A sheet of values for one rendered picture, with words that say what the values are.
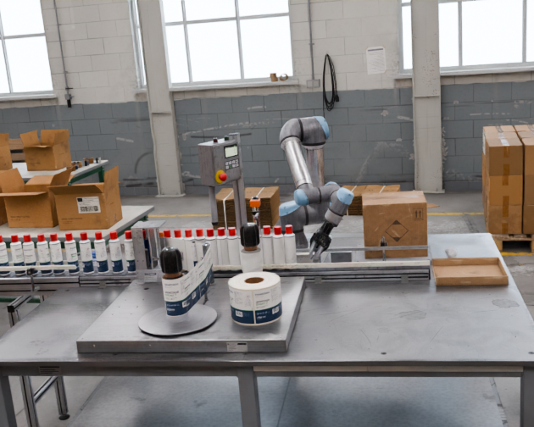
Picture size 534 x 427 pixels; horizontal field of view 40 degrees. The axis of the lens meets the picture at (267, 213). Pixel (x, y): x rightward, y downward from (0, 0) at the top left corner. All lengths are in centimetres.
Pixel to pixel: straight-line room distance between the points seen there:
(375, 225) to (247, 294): 97
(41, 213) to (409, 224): 261
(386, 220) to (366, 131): 511
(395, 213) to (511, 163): 287
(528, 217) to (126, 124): 520
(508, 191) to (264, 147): 352
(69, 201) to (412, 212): 235
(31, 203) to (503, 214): 373
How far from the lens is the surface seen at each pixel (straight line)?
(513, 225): 637
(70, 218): 490
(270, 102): 873
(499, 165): 625
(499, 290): 320
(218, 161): 331
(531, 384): 268
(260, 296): 274
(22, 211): 516
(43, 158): 740
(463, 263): 348
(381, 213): 348
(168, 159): 922
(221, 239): 335
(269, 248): 333
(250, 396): 272
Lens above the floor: 196
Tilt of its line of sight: 14 degrees down
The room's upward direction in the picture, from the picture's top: 5 degrees counter-clockwise
